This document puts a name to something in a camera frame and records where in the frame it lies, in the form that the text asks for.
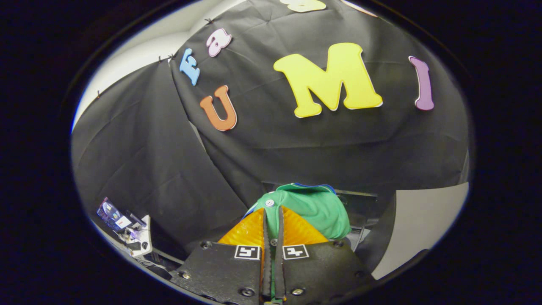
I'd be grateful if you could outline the beige cabinet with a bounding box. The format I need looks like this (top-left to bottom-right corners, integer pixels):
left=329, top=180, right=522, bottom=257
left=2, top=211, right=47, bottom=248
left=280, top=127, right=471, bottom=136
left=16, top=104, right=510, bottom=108
left=373, top=182, right=470, bottom=280

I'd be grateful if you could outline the green polo shirt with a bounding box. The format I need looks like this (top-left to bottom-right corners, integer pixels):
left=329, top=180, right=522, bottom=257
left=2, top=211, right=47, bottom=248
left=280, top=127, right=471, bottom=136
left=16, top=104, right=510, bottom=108
left=243, top=183, right=352, bottom=240

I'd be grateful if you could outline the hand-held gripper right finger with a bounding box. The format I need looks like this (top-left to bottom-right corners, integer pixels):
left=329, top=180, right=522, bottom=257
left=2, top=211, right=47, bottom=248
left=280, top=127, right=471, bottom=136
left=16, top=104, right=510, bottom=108
left=273, top=206, right=376, bottom=303

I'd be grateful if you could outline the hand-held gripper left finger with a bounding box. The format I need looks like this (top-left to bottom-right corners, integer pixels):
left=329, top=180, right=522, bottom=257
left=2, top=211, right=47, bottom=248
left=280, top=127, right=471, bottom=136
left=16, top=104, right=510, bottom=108
left=169, top=208, right=272, bottom=305

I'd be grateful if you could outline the black backdrop cloth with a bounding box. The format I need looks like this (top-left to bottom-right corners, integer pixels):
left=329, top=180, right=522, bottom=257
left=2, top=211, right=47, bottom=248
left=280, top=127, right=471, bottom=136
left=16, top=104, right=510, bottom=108
left=70, top=0, right=470, bottom=272

